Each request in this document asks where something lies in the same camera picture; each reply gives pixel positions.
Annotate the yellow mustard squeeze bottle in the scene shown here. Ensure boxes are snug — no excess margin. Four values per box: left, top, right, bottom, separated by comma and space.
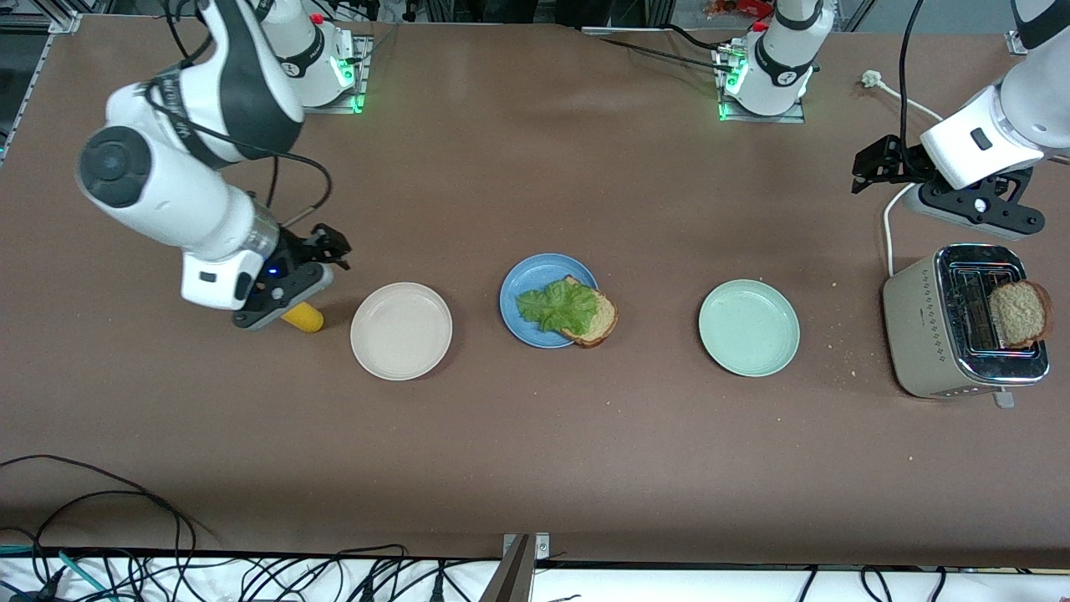
283, 303, 325, 334

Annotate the brown bread slice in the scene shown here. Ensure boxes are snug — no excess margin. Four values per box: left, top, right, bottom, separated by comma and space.
558, 275, 619, 349
989, 280, 1055, 350

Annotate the green lettuce leaf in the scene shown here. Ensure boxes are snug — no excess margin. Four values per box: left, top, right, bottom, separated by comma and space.
515, 279, 600, 334

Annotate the beige plate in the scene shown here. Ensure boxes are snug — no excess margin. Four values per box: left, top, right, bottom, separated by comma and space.
349, 282, 454, 382

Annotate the blue plate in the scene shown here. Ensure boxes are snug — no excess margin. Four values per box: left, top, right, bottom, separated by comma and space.
499, 253, 601, 349

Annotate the light green plate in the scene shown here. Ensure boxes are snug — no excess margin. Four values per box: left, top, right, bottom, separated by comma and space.
698, 278, 801, 378

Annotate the beige chrome toaster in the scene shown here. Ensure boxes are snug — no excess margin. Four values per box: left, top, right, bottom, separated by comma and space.
882, 242, 1052, 411

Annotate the white toaster power cable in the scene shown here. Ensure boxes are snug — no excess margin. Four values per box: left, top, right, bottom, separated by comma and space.
861, 70, 941, 278

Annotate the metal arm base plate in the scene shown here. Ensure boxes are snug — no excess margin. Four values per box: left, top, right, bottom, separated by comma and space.
717, 40, 808, 125
301, 33, 374, 115

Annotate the black straight base cable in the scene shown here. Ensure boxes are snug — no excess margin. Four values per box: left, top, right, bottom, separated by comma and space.
595, 33, 732, 74

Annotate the black looped floor cable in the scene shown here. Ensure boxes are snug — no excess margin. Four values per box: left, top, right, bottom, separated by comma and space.
32, 490, 185, 602
0, 454, 220, 602

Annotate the tangled black cable bundle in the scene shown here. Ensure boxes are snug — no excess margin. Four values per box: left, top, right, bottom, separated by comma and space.
0, 525, 502, 602

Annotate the grey metal mounting post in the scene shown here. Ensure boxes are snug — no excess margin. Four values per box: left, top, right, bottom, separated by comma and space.
481, 533, 553, 602

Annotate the teal cable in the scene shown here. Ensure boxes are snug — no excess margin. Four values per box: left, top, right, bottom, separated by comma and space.
0, 545, 114, 602

